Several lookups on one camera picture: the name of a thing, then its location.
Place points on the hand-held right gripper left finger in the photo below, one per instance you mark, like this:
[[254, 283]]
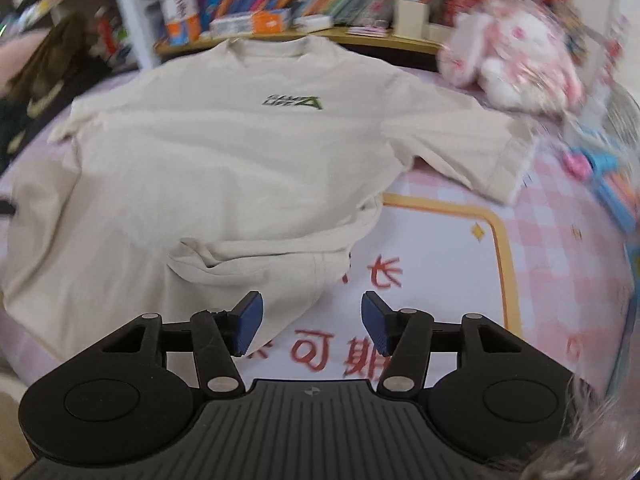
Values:
[[249, 324]]

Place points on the pink checked bed sheet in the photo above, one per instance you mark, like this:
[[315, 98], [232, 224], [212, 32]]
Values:
[[450, 260]]

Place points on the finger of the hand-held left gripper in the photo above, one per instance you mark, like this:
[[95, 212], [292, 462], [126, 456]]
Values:
[[6, 208]]

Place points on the pink white plush bunny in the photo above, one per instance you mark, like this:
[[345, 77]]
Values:
[[510, 45]]

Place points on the white pen holder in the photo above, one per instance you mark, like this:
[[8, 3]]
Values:
[[410, 17]]

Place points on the small white packet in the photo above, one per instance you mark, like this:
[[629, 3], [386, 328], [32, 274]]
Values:
[[314, 22]]

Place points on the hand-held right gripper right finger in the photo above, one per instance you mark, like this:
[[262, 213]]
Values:
[[375, 325]]

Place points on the flat white orange box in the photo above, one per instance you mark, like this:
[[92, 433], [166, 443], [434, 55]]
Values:
[[250, 22]]

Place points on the dark olive clothing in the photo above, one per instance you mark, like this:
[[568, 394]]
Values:
[[55, 75]]

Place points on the tall white orange box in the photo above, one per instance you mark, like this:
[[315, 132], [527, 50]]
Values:
[[180, 12]]

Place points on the pink scissors on shelf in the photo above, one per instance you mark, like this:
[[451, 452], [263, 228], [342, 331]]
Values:
[[369, 29]]

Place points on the wooden shelf board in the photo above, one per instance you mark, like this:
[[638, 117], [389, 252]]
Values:
[[350, 39]]

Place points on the cream t-shirt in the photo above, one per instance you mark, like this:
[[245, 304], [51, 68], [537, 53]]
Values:
[[200, 170]]

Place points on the white metal post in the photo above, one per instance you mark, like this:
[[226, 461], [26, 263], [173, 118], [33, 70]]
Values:
[[132, 15]]

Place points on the blue pink toy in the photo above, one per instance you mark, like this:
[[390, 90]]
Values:
[[607, 185]]

